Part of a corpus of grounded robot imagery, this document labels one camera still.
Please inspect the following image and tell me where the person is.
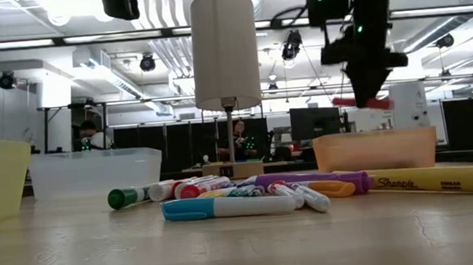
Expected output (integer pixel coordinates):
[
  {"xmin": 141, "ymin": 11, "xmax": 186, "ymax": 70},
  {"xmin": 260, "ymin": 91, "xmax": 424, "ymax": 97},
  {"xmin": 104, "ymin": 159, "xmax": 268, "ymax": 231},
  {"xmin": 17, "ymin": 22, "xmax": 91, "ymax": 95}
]
[
  {"xmin": 216, "ymin": 118, "xmax": 261, "ymax": 164},
  {"xmin": 77, "ymin": 118, "xmax": 113, "ymax": 153}
]

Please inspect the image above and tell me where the green marker pen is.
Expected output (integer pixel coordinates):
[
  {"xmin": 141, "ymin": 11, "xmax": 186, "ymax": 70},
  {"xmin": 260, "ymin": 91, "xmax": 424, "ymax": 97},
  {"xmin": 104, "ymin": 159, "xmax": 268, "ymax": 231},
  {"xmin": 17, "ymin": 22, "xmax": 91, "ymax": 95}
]
[{"xmin": 105, "ymin": 183, "xmax": 161, "ymax": 211}]

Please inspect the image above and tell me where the black monitor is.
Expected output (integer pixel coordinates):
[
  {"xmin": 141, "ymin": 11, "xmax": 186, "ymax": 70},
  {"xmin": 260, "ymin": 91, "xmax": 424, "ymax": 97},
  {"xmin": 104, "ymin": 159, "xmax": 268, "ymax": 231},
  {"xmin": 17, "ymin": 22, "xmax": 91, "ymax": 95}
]
[{"xmin": 288, "ymin": 104, "xmax": 344, "ymax": 143}]

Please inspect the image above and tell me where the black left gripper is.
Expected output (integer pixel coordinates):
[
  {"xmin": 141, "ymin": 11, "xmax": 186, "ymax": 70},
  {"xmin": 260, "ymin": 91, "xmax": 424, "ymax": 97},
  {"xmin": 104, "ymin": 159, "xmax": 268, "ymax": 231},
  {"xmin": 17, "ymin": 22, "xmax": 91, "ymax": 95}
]
[{"xmin": 99, "ymin": 0, "xmax": 142, "ymax": 24}]

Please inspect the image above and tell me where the clear plastic bin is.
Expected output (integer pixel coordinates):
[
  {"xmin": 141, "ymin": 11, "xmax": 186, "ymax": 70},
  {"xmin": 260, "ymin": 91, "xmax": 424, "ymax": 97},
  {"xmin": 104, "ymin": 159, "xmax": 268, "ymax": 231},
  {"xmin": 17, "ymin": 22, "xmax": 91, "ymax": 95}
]
[{"xmin": 28, "ymin": 144, "xmax": 166, "ymax": 203}]

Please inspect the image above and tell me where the white cabinet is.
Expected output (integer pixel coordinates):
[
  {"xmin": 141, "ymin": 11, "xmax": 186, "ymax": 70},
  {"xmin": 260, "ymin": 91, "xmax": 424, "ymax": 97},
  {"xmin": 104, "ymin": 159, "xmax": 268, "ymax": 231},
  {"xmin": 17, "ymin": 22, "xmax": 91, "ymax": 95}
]
[{"xmin": 388, "ymin": 81, "xmax": 431, "ymax": 131}]

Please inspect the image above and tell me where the white shade wooden table lamp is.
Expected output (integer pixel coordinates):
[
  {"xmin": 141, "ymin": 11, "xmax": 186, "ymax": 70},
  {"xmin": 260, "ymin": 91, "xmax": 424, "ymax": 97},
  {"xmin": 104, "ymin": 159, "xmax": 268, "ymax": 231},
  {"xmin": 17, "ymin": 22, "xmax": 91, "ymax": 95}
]
[{"xmin": 186, "ymin": 0, "xmax": 270, "ymax": 182}]

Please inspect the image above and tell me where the red marker pen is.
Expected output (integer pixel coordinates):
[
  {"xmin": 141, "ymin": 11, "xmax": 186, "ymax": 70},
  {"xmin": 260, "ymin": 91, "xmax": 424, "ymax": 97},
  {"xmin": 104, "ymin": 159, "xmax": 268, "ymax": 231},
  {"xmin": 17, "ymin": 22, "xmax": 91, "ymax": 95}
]
[
  {"xmin": 178, "ymin": 175, "xmax": 233, "ymax": 200},
  {"xmin": 171, "ymin": 174, "xmax": 220, "ymax": 190}
]

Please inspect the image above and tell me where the orange plastic bin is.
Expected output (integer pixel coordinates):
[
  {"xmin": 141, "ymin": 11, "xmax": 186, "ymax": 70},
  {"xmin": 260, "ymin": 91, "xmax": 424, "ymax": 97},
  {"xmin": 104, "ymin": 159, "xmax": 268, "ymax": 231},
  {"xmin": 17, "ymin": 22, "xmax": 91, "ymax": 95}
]
[{"xmin": 311, "ymin": 124, "xmax": 440, "ymax": 177}]

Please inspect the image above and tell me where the white marker teal cap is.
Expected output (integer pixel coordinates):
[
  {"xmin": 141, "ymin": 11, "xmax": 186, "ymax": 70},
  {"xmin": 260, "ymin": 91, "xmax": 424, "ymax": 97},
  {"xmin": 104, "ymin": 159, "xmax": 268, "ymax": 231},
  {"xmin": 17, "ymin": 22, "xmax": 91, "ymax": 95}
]
[{"xmin": 225, "ymin": 184, "xmax": 266, "ymax": 200}]

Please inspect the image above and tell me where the black ceiling spotlight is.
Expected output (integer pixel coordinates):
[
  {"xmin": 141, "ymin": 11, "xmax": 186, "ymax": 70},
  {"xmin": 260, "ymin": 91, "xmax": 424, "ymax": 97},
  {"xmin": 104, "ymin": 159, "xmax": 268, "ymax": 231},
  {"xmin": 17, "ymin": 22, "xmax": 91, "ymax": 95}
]
[
  {"xmin": 0, "ymin": 69, "xmax": 19, "ymax": 91},
  {"xmin": 435, "ymin": 32, "xmax": 455, "ymax": 49},
  {"xmin": 138, "ymin": 51, "xmax": 157, "ymax": 73},
  {"xmin": 278, "ymin": 29, "xmax": 304, "ymax": 62}
]

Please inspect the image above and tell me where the white marker yellow cap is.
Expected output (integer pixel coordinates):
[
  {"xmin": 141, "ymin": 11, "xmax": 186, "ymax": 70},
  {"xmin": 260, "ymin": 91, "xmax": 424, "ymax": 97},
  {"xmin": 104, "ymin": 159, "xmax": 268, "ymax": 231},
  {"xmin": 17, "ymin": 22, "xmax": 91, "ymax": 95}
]
[{"xmin": 196, "ymin": 187, "xmax": 236, "ymax": 200}]

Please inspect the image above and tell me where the white ceiling air duct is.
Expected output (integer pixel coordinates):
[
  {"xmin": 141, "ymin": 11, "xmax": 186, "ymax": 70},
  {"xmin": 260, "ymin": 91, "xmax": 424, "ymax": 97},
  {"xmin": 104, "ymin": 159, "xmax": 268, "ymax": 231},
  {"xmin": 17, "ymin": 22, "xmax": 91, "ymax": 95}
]
[{"xmin": 71, "ymin": 42, "xmax": 175, "ymax": 123}]

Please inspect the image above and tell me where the white marker purple cap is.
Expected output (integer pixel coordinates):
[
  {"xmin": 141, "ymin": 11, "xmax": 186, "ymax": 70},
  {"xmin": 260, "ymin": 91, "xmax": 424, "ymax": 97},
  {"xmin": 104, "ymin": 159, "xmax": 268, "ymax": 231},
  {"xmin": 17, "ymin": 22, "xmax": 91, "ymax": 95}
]
[{"xmin": 288, "ymin": 179, "xmax": 333, "ymax": 216}]

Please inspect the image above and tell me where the white marker orange cap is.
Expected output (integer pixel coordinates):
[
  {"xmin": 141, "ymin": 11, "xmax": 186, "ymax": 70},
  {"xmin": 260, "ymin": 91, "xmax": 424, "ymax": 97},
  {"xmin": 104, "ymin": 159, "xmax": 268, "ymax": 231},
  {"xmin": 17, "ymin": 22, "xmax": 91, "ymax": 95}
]
[{"xmin": 303, "ymin": 176, "xmax": 357, "ymax": 201}]

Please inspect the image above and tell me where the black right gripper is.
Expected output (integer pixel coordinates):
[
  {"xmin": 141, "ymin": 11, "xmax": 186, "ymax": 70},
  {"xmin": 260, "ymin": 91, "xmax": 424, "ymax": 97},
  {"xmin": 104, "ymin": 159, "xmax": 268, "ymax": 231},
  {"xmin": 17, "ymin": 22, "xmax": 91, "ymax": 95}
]
[{"xmin": 319, "ymin": 21, "xmax": 413, "ymax": 112}]

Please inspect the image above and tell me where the yellow highlighter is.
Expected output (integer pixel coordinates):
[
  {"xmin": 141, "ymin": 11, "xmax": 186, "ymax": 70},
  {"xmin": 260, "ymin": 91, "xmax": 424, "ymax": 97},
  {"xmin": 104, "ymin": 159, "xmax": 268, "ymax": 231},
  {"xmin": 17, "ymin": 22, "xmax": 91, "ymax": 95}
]
[{"xmin": 332, "ymin": 160, "xmax": 473, "ymax": 208}]

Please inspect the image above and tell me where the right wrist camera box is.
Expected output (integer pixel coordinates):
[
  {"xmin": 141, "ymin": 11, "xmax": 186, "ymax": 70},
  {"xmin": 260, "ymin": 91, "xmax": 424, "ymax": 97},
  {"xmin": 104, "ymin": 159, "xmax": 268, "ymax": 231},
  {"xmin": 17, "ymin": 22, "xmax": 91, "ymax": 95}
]
[{"xmin": 305, "ymin": 0, "xmax": 355, "ymax": 29}]

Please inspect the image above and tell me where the black aluminium rig frame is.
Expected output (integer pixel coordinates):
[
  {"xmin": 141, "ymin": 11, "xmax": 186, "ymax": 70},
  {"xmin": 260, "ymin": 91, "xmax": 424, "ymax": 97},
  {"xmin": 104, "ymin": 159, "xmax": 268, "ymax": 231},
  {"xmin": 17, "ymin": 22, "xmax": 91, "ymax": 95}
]
[{"xmin": 0, "ymin": 3, "xmax": 473, "ymax": 53}]

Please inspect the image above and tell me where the black metal rack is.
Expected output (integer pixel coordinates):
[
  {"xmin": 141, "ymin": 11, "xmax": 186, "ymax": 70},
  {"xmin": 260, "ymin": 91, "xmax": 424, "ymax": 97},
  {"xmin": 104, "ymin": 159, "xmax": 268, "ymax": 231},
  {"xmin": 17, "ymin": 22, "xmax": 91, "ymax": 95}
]
[{"xmin": 37, "ymin": 100, "xmax": 112, "ymax": 155}]

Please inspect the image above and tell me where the white marker light-blue cap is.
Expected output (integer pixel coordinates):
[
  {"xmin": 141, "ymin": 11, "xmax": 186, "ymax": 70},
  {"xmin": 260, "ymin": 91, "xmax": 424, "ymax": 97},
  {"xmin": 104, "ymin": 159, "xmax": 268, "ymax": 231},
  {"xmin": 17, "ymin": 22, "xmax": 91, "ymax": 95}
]
[{"xmin": 160, "ymin": 190, "xmax": 298, "ymax": 224}]

